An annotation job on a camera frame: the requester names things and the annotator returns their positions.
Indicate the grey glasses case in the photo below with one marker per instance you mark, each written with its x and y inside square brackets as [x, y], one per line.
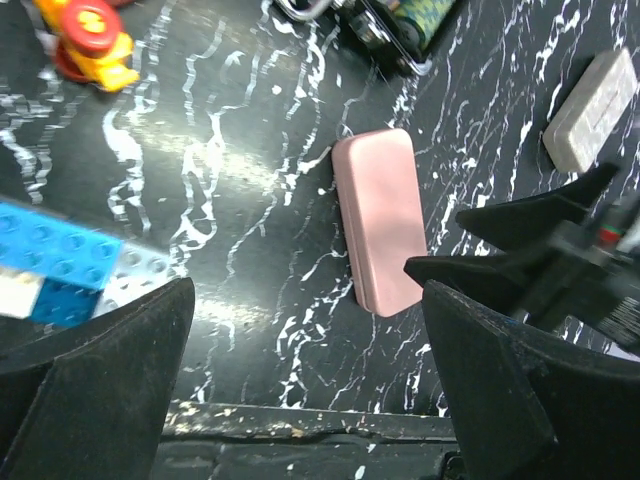
[588, 116]

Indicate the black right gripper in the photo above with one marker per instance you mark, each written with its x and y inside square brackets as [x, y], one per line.
[593, 276]

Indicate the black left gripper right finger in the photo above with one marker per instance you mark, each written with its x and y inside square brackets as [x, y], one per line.
[526, 404]

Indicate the blue grey brick block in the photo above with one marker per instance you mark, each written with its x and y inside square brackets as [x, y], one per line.
[61, 273]

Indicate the red yellow toy bus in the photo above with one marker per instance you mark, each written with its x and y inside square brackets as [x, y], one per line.
[92, 45]

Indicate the aluminium front rail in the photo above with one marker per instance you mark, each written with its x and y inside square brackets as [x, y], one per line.
[233, 441]

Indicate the pink glasses case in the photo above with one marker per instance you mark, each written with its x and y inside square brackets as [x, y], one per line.
[379, 198]

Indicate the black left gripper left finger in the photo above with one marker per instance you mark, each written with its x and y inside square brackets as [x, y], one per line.
[90, 402]

